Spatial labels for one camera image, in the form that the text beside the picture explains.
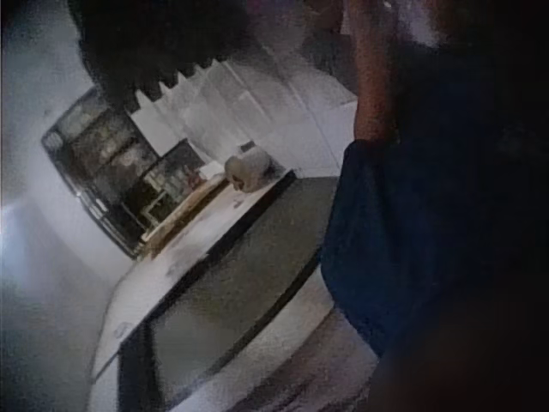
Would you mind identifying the black shelf rack with items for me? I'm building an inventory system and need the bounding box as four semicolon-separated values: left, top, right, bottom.
40;85;205;259

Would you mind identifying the round beige jar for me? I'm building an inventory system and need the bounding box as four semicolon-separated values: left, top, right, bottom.
224;148;272;193

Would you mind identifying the wooden board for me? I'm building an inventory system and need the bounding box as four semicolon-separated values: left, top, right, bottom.
143;174;229;255

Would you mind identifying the black jagged-edged cloth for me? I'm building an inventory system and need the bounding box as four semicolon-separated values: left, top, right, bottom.
67;0;258;111

